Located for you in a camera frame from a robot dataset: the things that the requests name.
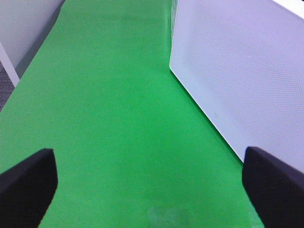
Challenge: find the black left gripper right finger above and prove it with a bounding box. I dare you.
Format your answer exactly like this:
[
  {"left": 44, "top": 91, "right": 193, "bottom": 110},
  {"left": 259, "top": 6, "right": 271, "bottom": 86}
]
[{"left": 242, "top": 147, "right": 304, "bottom": 228}]

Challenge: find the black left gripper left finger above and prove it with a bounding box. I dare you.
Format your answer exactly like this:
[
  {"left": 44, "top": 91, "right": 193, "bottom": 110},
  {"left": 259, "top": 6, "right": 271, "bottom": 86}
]
[{"left": 0, "top": 148, "right": 58, "bottom": 228}]

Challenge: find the white microwave door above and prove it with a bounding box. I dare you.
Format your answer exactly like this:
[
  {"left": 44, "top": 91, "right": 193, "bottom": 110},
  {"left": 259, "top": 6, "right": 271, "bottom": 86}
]
[{"left": 170, "top": 0, "right": 304, "bottom": 171}]

